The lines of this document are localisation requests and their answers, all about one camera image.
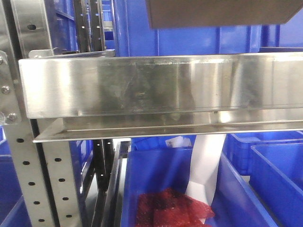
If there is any tall brown cardboard box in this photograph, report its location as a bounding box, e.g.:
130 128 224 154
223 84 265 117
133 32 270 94
145 0 303 28

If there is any stainless steel shelf tray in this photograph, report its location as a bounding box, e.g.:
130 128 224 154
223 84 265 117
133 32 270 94
19 52 303 143

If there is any perforated steel shelf upright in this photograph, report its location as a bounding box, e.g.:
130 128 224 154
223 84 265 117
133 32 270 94
0 0 82 227

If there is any white paper sheet in bin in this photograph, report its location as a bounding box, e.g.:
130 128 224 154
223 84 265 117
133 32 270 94
186 134 226 205

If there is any blue plastic bin upper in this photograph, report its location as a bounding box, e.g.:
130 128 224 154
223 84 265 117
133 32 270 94
112 0 261 57

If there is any blue plastic bin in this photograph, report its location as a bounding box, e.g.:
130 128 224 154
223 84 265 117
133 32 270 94
0 133 31 227
121 148 276 227
112 0 261 57
250 143 303 227

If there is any red bubble wrap bag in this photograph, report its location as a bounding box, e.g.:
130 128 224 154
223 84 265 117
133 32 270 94
135 188 215 227

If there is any blue plastic bin lower centre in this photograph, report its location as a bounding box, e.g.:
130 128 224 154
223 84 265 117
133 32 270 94
121 148 276 227

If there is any blue plastic bin lower right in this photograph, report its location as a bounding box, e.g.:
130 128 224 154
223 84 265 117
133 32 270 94
250 143 303 227

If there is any blue plastic bin lower left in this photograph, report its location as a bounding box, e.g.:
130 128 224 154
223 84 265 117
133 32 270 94
0 133 31 227

